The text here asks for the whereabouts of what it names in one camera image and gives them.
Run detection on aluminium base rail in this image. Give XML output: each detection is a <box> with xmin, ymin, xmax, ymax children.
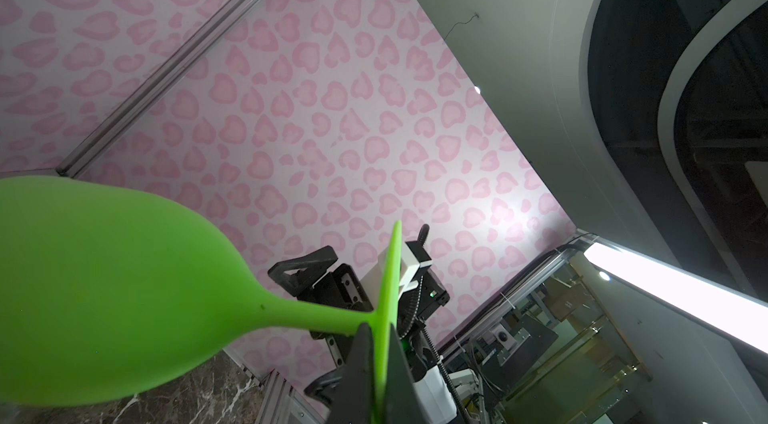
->
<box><xmin>255</xmin><ymin>370</ymin><xmax>318</xmax><ymax>424</ymax></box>

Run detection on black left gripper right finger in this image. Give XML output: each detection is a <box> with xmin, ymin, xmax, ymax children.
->
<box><xmin>381</xmin><ymin>326</ymin><xmax>427</xmax><ymax>424</ymax></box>

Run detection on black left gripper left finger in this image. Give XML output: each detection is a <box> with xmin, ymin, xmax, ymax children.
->
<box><xmin>326</xmin><ymin>323</ymin><xmax>375</xmax><ymax>424</ymax></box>

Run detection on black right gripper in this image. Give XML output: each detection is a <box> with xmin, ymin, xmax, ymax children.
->
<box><xmin>267</xmin><ymin>246</ymin><xmax>374</xmax><ymax>340</ymax></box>

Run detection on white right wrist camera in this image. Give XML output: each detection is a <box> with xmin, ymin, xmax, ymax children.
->
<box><xmin>362</xmin><ymin>241</ymin><xmax>434</xmax><ymax>305</ymax></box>

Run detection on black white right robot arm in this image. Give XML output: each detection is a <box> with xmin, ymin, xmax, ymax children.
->
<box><xmin>268</xmin><ymin>224</ymin><xmax>480</xmax><ymax>423</ymax></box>

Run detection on green glass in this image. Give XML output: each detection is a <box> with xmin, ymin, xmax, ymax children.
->
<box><xmin>1</xmin><ymin>176</ymin><xmax>402</xmax><ymax>423</ymax></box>

